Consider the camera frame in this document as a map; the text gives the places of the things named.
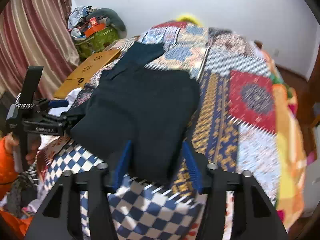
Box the black pants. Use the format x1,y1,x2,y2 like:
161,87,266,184
66,42,200,185

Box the person's left hand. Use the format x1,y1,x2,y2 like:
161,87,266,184
4,133,41,165

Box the red gold striped curtain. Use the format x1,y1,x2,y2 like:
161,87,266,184
1,0,80,97

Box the pile of clothes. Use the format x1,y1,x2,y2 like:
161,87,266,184
68,5,97,30

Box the orange box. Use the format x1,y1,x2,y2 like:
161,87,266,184
84,23,106,37

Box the colourful plaid fleece blanket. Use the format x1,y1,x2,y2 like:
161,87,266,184
261,51,307,230

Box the grey plush toy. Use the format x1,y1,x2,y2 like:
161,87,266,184
85,8,127,38

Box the orange jacket sleeve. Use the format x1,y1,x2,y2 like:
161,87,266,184
1,133,32,239

